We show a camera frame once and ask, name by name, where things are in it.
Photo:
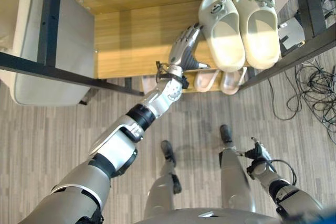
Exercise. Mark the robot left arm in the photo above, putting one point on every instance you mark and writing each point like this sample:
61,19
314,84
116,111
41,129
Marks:
118,145

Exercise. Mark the blue object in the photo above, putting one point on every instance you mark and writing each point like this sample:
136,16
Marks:
317,218

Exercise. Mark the white cushioned sofa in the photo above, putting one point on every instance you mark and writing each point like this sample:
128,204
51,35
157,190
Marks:
23,37

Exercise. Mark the cream slipper with figure charm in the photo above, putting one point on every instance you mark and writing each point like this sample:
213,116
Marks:
260,41

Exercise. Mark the black metal frame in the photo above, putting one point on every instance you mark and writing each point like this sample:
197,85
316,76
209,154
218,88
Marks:
309,6
50,19

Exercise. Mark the grey flat device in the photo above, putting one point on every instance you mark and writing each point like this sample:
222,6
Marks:
290,33

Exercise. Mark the beige pink slipper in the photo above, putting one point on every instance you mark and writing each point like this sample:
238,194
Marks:
206,81
231,83

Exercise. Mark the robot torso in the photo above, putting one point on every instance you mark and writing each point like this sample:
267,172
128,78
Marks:
210,217

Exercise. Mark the wooden shoe rack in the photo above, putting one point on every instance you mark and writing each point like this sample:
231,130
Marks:
131,40

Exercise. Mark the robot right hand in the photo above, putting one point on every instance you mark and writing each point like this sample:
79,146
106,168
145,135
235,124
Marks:
256,153

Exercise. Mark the cream slipper with round charm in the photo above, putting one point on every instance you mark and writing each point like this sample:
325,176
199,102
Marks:
223,47

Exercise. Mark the robot left leg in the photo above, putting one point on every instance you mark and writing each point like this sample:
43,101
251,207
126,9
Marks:
164,190

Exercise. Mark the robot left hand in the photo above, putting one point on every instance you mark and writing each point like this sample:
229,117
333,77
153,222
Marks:
181,48

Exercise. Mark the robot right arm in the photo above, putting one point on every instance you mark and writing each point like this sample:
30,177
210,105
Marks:
296,200

